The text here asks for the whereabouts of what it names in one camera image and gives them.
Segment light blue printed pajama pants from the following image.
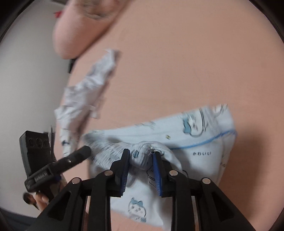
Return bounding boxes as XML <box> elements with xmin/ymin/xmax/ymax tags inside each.
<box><xmin>82</xmin><ymin>103</ymin><xmax>238</xmax><ymax>230</ymax></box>

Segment person's left hand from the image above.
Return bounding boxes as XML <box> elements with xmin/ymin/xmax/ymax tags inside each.
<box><xmin>33</xmin><ymin>193</ymin><xmax>50</xmax><ymax>211</ymax></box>

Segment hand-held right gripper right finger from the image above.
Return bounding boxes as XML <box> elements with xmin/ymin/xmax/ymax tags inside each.
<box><xmin>152</xmin><ymin>152</ymin><xmax>255</xmax><ymax>231</ymax></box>

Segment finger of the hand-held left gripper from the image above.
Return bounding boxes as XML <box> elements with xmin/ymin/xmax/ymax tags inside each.
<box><xmin>54</xmin><ymin>145</ymin><xmax>92</xmax><ymax>172</ymax></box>

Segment light blue printed pajama top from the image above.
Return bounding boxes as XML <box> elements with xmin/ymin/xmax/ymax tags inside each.
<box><xmin>54</xmin><ymin>48</ymin><xmax>121</xmax><ymax>156</ymax></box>

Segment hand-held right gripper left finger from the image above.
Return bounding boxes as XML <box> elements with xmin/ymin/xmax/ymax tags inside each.
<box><xmin>37</xmin><ymin>148</ymin><xmax>131</xmax><ymax>231</ymax></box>

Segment rolled pink quilt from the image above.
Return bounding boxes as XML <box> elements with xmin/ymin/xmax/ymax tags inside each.
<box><xmin>53</xmin><ymin>0</ymin><xmax>128</xmax><ymax>59</ymax></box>

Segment bed with pink sheet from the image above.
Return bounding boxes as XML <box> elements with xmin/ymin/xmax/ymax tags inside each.
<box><xmin>52</xmin><ymin>0</ymin><xmax>284</xmax><ymax>231</ymax></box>

